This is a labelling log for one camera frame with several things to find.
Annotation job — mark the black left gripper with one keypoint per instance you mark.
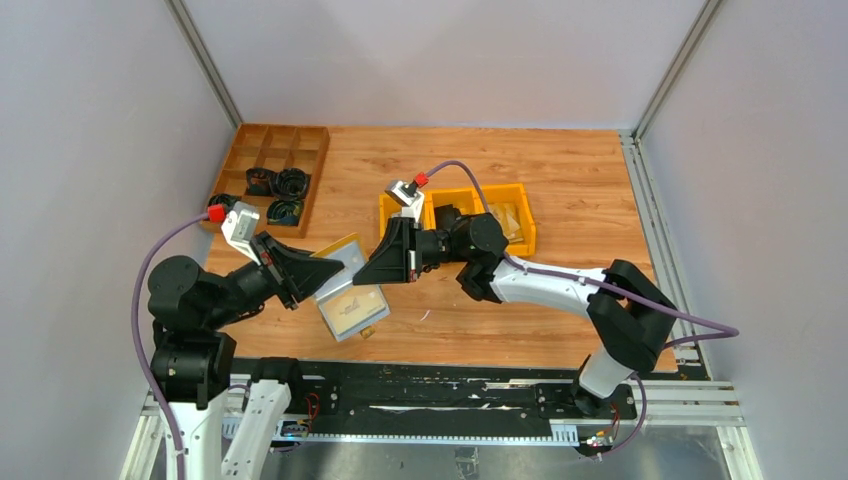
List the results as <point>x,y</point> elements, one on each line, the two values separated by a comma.
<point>300,269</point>

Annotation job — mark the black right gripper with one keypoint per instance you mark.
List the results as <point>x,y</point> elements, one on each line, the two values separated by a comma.
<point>389,263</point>

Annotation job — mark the yellow leather card holder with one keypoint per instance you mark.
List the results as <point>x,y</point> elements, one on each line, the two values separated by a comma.
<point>348,250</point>

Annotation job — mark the gold credit card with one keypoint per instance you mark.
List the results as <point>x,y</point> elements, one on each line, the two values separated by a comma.
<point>354,309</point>

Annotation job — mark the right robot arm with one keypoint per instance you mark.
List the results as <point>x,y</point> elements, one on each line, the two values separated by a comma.
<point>631,316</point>

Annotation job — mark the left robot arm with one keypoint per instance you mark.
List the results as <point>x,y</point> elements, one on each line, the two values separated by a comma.
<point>192,363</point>

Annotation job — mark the black card holder in bin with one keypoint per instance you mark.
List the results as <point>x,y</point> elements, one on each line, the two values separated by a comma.
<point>445,216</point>

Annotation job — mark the tan card holder in bin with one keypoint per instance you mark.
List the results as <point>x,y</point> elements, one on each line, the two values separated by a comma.
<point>508,217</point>

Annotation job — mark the rolled dark blue tie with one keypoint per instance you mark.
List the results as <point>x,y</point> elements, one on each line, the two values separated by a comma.
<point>285,213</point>

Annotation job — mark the right yellow bin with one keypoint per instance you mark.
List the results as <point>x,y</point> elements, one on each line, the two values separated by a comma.
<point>514,193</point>

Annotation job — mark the wooden compartment tray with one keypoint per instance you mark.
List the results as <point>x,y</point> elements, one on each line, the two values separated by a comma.
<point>277,169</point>

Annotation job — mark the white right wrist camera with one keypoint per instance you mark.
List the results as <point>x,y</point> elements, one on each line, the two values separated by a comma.
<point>409,197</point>

